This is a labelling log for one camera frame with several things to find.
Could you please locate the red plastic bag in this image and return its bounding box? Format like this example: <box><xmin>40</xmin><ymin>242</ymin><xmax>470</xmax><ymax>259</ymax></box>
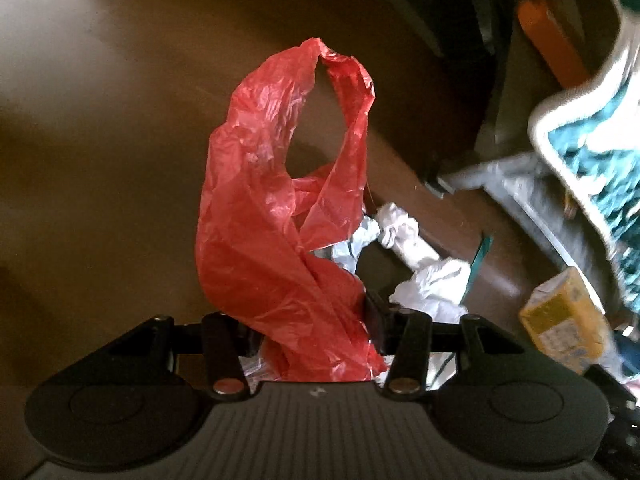
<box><xmin>194</xmin><ymin>36</ymin><xmax>392</xmax><ymax>386</ymax></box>

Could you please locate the grey stool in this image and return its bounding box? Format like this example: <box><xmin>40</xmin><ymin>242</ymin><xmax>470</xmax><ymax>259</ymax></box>
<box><xmin>437</xmin><ymin>152</ymin><xmax>616</xmax><ymax>281</ymax></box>

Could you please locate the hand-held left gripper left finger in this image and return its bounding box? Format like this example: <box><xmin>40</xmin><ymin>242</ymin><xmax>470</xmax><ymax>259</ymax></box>
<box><xmin>106</xmin><ymin>311</ymin><xmax>263</xmax><ymax>403</ymax></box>

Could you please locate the teal strip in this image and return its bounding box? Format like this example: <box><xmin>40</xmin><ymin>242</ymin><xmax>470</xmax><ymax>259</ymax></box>
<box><xmin>470</xmin><ymin>232</ymin><xmax>495</xmax><ymax>273</ymax></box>

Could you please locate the orange box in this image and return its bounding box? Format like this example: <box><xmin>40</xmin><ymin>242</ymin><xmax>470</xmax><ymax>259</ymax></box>
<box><xmin>516</xmin><ymin>0</ymin><xmax>592</xmax><ymax>90</ymax></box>

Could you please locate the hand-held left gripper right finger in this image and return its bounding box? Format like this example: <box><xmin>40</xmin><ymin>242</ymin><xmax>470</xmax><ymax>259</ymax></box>
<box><xmin>363</xmin><ymin>290</ymin><xmax>522</xmax><ymax>404</ymax></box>

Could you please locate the yellow carton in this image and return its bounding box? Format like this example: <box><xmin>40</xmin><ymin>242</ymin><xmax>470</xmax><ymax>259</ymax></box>
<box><xmin>519</xmin><ymin>266</ymin><xmax>618</xmax><ymax>377</ymax></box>

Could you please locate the white crumpled tissue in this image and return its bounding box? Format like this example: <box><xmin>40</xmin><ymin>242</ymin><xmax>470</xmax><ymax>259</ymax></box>
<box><xmin>374</xmin><ymin>201</ymin><xmax>443</xmax><ymax>272</ymax></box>

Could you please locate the teal white zigzag quilt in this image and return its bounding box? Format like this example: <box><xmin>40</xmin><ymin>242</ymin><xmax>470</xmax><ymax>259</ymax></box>
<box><xmin>527</xmin><ymin>35</ymin><xmax>640</xmax><ymax>311</ymax></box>

